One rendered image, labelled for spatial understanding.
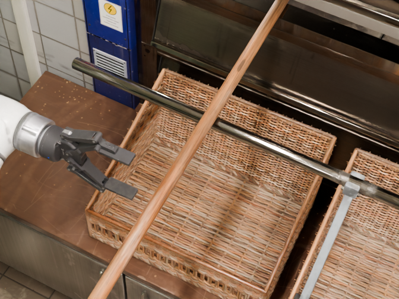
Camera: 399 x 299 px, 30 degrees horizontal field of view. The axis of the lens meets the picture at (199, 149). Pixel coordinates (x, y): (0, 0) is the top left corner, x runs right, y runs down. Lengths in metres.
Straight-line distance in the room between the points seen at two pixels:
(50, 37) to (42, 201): 0.56
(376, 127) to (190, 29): 0.57
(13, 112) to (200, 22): 0.66
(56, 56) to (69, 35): 0.16
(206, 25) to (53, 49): 0.67
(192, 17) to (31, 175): 0.71
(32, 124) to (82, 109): 0.86
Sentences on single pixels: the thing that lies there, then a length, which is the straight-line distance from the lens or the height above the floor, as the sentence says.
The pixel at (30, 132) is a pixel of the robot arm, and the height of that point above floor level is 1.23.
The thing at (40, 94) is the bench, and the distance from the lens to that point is 2.54.
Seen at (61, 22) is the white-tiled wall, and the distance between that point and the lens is 2.42.
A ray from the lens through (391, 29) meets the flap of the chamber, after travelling 1.61.
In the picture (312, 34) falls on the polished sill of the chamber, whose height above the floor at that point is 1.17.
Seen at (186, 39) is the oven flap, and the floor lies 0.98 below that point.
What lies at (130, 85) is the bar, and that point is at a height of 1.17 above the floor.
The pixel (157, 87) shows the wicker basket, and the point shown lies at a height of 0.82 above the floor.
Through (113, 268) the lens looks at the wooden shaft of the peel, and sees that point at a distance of 1.47.
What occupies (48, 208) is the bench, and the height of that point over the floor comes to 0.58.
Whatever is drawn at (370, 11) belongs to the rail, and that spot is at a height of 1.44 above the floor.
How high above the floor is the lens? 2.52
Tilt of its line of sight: 55 degrees down
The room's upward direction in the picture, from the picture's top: 3 degrees clockwise
